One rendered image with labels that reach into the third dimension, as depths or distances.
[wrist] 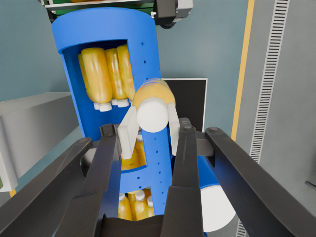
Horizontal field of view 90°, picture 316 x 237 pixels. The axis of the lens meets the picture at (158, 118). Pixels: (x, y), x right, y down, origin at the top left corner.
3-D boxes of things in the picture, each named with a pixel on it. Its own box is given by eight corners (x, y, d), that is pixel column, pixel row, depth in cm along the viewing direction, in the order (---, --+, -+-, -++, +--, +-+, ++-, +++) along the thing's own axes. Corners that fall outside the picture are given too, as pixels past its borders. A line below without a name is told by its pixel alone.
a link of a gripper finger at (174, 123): (170, 124, 13) (179, 123, 13) (167, 102, 19) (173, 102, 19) (172, 156, 14) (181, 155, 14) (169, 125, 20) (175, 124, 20)
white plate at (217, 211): (226, 176, 74) (225, 175, 75) (175, 205, 74) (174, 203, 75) (245, 215, 82) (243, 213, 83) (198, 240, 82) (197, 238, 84)
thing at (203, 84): (153, 201, 198) (154, 211, 184) (152, 78, 158) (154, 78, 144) (193, 197, 205) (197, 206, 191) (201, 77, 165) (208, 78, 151)
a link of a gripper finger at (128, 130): (131, 159, 14) (122, 160, 14) (139, 127, 20) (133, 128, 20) (125, 127, 13) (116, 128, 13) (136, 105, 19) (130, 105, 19)
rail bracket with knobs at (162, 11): (150, 27, 66) (152, 18, 56) (147, 7, 64) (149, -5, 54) (173, 25, 66) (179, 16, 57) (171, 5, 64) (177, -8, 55)
